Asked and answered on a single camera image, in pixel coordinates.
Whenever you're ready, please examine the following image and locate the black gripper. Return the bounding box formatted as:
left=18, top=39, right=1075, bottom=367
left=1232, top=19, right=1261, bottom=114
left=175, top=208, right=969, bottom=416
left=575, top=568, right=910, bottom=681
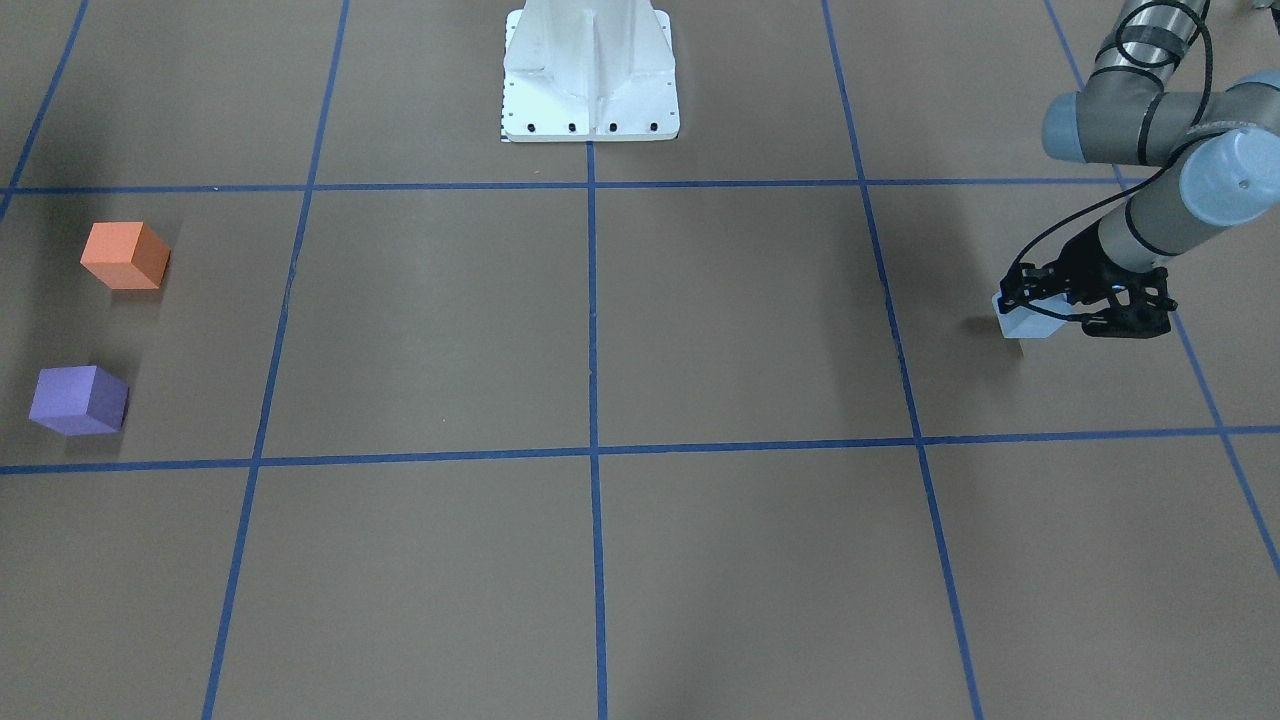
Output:
left=1000, top=222, right=1178, bottom=340

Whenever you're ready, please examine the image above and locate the light blue foam block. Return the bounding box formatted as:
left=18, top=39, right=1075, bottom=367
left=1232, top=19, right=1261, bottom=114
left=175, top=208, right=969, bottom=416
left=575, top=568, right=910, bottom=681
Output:
left=992, top=292, right=1071, bottom=340

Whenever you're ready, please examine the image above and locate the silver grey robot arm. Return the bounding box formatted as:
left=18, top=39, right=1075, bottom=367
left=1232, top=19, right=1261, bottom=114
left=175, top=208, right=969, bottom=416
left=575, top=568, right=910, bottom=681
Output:
left=992, top=1, right=1279, bottom=340

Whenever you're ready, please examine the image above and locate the orange foam block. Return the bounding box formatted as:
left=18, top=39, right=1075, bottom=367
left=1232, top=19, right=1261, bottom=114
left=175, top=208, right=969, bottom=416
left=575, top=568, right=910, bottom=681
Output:
left=79, top=222, right=172, bottom=291

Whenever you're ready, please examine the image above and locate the purple foam block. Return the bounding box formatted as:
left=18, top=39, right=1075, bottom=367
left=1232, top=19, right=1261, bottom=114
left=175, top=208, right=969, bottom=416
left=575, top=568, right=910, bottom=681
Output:
left=28, top=366, right=131, bottom=437

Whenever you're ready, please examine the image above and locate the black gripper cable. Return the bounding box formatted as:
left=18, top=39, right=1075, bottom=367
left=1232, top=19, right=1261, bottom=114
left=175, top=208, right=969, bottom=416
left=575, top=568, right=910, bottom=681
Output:
left=1004, top=0, right=1216, bottom=301

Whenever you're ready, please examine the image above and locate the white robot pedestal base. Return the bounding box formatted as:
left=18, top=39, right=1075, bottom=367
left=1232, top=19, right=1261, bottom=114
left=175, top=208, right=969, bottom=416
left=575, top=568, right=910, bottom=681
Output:
left=500, top=1, right=681, bottom=143

